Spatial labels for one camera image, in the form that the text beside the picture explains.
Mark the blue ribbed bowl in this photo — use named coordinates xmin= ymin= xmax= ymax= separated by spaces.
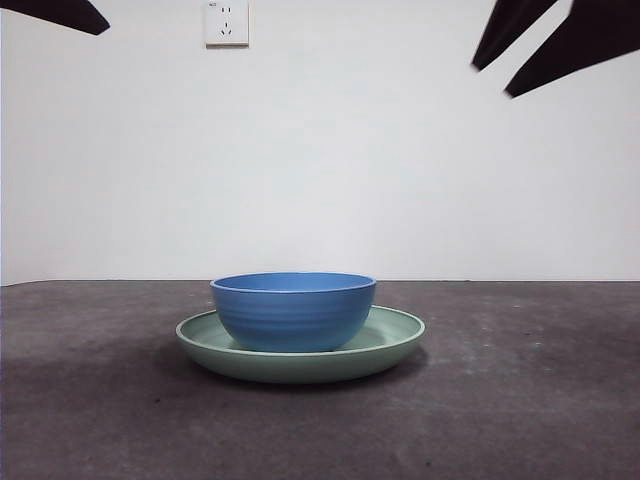
xmin=209 ymin=271 xmax=377 ymax=353

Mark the green round plate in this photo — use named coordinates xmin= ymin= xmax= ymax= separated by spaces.
xmin=175 ymin=304 xmax=427 ymax=385

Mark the white wall socket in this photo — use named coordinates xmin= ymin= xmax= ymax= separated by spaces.
xmin=203 ymin=0 xmax=251 ymax=50

